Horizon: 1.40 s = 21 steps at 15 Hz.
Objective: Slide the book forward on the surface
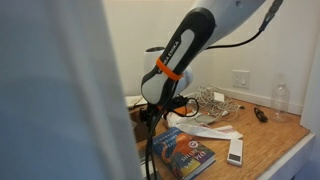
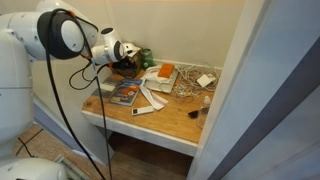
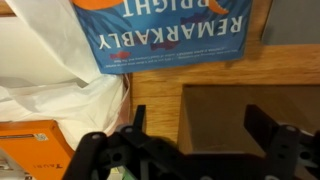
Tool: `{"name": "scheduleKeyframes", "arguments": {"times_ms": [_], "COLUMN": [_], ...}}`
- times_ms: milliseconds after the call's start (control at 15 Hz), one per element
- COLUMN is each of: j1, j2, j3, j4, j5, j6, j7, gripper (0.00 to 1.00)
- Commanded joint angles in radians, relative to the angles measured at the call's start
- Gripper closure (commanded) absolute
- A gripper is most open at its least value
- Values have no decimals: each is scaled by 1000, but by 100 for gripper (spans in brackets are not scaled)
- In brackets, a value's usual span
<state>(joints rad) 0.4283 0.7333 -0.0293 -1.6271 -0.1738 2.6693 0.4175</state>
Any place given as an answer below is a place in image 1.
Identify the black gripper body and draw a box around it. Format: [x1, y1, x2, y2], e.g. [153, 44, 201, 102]
[138, 102, 162, 129]

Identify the colourful blue hardcover book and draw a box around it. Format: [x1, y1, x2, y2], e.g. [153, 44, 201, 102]
[151, 126, 216, 180]

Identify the brown cardboard box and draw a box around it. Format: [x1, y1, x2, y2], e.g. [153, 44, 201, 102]
[129, 105, 150, 144]

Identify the white paper envelope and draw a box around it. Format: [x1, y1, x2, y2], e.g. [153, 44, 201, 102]
[124, 95, 148, 109]

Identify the grey and white booklet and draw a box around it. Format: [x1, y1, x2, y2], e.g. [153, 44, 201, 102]
[137, 149, 158, 180]

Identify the flat grey tablet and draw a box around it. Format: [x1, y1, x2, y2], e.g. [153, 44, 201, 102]
[194, 113, 216, 126]

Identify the white power adapter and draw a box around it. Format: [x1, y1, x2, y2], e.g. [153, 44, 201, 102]
[212, 91, 226, 103]

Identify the white blurred curtain panel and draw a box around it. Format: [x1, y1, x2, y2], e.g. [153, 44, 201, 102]
[0, 0, 144, 180]

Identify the white remote control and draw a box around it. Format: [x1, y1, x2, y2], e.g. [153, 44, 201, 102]
[226, 138, 244, 167]

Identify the black elongated gadget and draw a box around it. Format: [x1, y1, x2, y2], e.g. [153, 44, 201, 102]
[253, 106, 269, 123]

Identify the clear plastic bottle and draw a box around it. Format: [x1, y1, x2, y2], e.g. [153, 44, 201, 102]
[269, 73, 291, 123]

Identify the black cable bundle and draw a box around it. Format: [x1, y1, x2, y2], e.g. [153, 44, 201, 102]
[144, 79, 179, 180]

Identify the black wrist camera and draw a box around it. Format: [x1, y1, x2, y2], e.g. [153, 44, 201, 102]
[165, 95, 188, 110]

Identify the black looped cable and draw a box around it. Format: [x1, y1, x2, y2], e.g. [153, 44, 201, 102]
[166, 96, 201, 119]

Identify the orange strap on arm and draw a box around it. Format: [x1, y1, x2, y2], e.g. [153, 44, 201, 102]
[155, 56, 185, 82]

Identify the tangled white cable bundle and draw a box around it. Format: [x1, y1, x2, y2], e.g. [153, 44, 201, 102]
[192, 85, 242, 122]

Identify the white wall outlet plate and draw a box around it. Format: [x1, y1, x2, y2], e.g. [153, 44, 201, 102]
[231, 68, 251, 89]

